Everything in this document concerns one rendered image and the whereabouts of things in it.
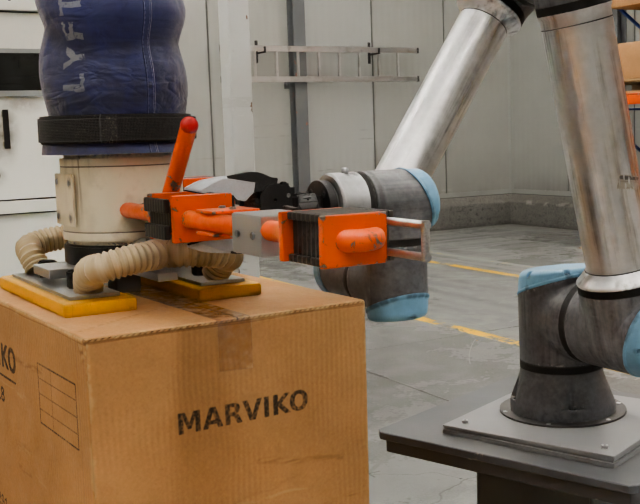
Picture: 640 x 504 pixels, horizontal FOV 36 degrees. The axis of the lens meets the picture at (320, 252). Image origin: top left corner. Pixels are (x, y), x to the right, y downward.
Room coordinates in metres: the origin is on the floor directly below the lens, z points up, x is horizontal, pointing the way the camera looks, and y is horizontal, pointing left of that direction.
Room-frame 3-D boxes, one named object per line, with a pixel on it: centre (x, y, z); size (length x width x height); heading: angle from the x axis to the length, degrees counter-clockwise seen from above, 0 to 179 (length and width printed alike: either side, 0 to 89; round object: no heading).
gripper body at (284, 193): (1.34, 0.05, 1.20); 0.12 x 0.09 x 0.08; 119
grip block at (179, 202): (1.26, 0.17, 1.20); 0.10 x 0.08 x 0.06; 122
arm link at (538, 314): (1.78, -0.44, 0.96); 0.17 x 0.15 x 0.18; 28
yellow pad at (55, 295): (1.42, 0.38, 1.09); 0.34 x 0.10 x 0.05; 32
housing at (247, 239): (1.08, 0.05, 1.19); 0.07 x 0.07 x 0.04; 32
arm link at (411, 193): (1.41, -0.10, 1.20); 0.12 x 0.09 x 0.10; 119
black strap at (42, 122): (1.48, 0.29, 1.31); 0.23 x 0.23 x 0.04
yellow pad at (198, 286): (1.52, 0.22, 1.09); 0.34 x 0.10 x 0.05; 32
